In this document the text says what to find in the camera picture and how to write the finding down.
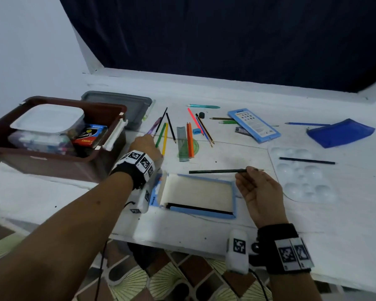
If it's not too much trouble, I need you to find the person's right hand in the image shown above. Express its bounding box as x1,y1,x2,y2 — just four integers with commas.
235,166,290,229

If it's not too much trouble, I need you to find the person's left hand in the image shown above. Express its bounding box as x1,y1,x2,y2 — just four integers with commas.
130,134,164,168

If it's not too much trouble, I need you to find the dark green pencil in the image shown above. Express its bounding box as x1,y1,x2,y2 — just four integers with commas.
189,168,265,175

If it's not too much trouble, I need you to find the person's right forearm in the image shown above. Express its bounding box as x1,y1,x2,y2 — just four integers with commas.
267,269,323,301

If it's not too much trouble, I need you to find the person's left forearm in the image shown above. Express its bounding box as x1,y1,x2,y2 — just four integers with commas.
0,172,135,301

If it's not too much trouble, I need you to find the purple pen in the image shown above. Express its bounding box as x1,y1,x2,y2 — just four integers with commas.
146,116,163,136

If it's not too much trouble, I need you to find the white box latch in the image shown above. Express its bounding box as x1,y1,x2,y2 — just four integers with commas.
102,119,128,152

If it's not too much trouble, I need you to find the grey green ruler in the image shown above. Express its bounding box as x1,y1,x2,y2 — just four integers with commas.
176,126,189,162

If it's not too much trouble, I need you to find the grey plastic lid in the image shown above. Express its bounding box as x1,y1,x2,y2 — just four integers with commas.
80,90,153,131

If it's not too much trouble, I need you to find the blue pencil tin lid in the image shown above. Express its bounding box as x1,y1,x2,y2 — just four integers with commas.
227,108,282,144

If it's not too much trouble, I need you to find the white paint palette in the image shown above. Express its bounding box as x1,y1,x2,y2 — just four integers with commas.
267,145,343,204

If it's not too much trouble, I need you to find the green protractor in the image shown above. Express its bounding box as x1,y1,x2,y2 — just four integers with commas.
177,139,200,159

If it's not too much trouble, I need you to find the pink pencil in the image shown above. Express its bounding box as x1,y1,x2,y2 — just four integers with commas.
187,107,204,135

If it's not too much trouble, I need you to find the red black crayon packet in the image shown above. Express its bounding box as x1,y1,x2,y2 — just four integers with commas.
71,123,109,149

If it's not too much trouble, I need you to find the blue pencil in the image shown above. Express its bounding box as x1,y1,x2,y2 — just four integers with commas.
195,117,214,148

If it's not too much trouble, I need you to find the open blue pencil tin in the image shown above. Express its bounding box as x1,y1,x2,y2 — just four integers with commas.
158,173,239,220

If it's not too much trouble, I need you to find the black yellow striped pencil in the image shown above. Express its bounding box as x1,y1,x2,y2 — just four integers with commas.
196,113,215,144

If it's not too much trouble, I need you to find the blue zip pouch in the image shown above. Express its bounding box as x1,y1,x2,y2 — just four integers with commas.
306,118,376,149

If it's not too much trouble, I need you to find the brown plastic storage box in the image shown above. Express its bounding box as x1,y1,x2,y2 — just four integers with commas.
0,96,128,184

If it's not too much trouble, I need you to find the white square container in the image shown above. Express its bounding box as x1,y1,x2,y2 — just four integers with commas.
10,104,85,135

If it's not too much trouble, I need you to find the clear box of crayons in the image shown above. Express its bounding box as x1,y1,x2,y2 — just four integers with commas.
8,130,76,154

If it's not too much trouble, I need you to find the dark blue curtain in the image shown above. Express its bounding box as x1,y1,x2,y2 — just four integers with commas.
58,0,376,94

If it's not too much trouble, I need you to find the black marker wrist strap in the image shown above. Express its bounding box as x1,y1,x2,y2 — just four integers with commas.
109,149,157,190
256,223,315,275

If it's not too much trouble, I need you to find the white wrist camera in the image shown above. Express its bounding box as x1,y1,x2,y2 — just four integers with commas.
225,229,250,275
130,176,164,215

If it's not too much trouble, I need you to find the black camera cable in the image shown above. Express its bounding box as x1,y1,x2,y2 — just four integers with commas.
248,268,271,301
93,201,136,301

